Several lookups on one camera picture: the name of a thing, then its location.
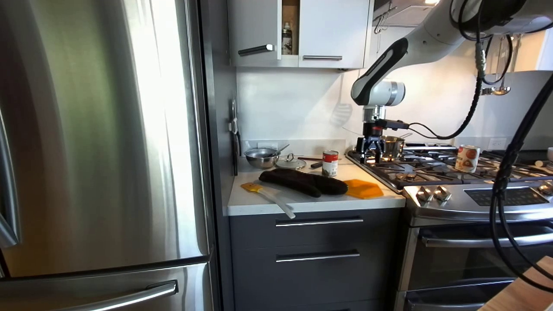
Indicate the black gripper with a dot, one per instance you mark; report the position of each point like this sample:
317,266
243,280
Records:
374,133

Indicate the orange hexagonal honeycomb placemat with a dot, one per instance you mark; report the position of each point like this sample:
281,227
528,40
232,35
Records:
364,189

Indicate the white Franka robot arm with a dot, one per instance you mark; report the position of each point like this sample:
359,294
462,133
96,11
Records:
426,40

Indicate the silver stove knob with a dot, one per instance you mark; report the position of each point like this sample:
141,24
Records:
442,194
424,194
545,189

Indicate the stainless gas stove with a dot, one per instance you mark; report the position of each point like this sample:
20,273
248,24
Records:
461,213

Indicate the stainless steel saucepan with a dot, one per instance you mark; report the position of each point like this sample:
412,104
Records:
395,149

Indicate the small red-lid jar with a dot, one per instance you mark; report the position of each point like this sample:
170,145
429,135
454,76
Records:
331,164

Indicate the white slotted hanging spatula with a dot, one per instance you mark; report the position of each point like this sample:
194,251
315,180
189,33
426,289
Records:
341,114

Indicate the black oven mitt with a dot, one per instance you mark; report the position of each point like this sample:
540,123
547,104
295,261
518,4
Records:
305,183

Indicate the round glass lid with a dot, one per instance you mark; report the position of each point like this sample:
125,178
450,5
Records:
289,163

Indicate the small steel bowl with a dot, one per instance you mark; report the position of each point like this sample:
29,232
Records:
262,156

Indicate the grey drawer cabinet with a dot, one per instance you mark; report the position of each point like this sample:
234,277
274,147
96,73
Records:
317,277

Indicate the small dark bottle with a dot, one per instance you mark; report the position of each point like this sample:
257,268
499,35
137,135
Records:
288,38

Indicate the range hood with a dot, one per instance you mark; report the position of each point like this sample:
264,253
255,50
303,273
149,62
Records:
404,11

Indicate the black oven control panel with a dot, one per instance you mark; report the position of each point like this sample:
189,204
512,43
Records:
507,196

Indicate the wooden table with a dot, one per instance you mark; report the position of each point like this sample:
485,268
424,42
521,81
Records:
519,294

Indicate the stainless steel refrigerator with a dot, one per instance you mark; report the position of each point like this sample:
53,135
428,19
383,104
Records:
105,144

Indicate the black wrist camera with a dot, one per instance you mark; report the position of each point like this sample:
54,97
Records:
395,123

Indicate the white wall cabinet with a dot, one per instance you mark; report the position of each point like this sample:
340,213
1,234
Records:
334,28

